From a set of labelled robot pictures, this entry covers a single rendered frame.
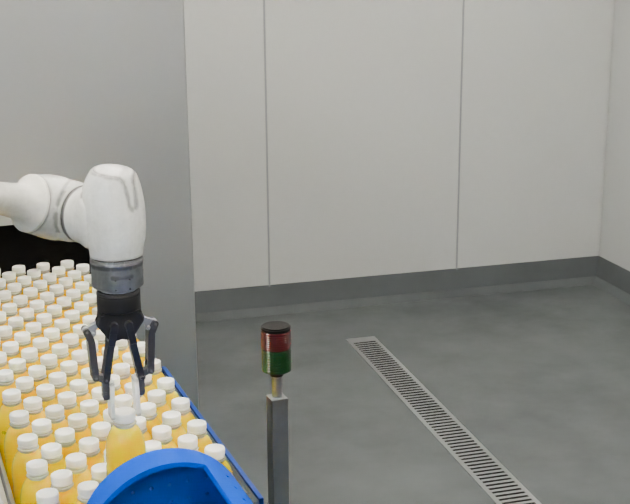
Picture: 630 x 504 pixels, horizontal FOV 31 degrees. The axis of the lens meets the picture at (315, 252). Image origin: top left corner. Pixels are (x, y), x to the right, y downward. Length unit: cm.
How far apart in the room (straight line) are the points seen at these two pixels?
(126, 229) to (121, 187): 7
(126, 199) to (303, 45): 441
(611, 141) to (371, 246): 159
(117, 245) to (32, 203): 17
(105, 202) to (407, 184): 475
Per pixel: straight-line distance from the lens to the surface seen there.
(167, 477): 191
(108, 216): 188
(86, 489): 208
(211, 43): 612
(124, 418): 203
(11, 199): 194
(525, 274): 697
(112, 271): 192
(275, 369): 237
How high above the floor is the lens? 203
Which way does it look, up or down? 15 degrees down
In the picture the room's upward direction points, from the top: straight up
